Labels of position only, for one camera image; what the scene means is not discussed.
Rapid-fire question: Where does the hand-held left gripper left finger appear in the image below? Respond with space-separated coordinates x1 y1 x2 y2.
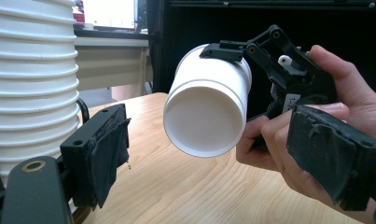
60 103 132 209

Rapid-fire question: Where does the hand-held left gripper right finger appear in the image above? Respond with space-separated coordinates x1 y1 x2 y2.
286 105 376 213

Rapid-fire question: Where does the white paper cup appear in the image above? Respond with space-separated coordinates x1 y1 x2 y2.
162 43 253 159

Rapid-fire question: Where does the stack of white cups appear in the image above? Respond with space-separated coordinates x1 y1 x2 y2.
0 0 81 195

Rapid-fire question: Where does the beige background desk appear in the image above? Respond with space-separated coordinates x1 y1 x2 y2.
73 27 154 102

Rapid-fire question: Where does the bright computer monitor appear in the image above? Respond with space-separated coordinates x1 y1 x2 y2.
82 0 137 31

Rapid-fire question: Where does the small red item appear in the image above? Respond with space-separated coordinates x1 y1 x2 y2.
73 0 86 28

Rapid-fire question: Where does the black metal frame bar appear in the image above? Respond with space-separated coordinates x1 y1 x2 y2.
166 0 376 10

